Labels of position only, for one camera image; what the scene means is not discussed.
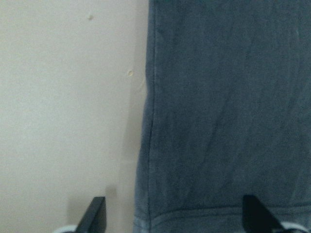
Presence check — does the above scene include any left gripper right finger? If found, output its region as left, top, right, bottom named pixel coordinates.
left=242, top=195, right=285, bottom=233

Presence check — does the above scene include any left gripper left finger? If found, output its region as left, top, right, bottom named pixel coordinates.
left=75, top=197, right=107, bottom=233

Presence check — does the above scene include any black graphic t-shirt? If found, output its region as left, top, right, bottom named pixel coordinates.
left=133, top=0, right=311, bottom=233

